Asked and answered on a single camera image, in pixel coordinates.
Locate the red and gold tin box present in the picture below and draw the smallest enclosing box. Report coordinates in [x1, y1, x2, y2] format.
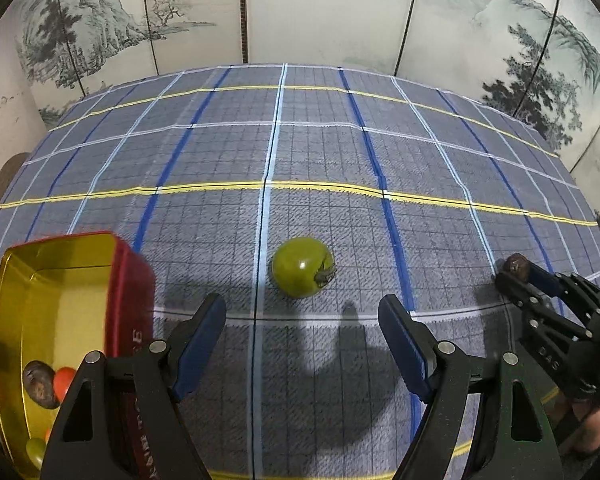
[0, 231, 156, 480]

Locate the painted folding screen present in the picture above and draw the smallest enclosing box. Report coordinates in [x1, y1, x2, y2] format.
[10, 0, 600, 261]

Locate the red tomato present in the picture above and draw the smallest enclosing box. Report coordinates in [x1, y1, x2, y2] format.
[53, 366, 78, 396]

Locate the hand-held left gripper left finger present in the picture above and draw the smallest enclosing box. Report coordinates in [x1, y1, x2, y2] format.
[40, 292, 227, 480]

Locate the large brown wrinkled fruit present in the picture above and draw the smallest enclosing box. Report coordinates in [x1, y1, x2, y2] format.
[22, 361, 61, 409]

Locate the large green tomato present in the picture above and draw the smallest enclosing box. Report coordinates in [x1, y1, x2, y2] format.
[26, 437, 48, 472]

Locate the blue checked tablecloth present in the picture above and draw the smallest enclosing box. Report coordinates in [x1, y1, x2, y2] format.
[0, 62, 600, 480]

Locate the grey round millstone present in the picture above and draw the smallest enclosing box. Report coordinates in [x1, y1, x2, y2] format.
[0, 152, 28, 201]

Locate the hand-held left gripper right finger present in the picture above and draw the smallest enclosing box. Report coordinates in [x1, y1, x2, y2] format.
[377, 294, 563, 480]

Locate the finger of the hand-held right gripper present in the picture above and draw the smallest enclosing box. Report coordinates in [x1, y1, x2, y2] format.
[527, 262, 600, 316]
[495, 271, 593, 343]

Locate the small green tomato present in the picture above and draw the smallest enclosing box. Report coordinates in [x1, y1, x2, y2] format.
[271, 236, 337, 299]

